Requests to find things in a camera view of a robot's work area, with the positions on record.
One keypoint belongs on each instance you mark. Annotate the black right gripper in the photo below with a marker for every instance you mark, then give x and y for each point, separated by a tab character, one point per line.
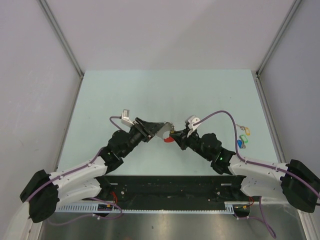
181	138

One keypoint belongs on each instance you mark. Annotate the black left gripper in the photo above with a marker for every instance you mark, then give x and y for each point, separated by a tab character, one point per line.
147	129

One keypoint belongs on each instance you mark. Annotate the metal key organizer red handle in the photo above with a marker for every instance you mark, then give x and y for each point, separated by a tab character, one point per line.
164	132

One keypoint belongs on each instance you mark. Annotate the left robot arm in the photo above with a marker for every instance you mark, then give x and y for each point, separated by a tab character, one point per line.
45	192

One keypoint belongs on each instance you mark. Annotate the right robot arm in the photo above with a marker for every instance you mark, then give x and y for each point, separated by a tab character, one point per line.
293	182

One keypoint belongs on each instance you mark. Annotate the blue key tag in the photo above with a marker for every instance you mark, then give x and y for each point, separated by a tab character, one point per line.
241	144

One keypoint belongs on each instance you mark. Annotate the green key tag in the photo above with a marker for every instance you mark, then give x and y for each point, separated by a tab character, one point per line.
243	138

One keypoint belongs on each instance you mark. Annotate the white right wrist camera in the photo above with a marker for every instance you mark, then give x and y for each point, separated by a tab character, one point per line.
191	122

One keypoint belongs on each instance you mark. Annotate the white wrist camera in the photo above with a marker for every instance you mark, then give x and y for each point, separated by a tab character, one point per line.
191	122
125	119

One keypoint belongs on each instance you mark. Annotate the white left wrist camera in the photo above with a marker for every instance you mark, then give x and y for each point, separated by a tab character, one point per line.
125	119

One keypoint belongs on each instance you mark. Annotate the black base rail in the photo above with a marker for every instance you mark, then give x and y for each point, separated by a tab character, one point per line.
173	193

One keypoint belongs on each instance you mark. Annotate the aluminium frame post right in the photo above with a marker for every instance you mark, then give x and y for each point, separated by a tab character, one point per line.
294	8

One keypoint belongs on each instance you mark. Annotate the aluminium frame post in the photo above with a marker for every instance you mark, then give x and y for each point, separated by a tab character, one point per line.
55	26
294	8

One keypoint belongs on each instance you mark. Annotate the aluminium frame post left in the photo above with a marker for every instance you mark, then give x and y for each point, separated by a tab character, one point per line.
55	26

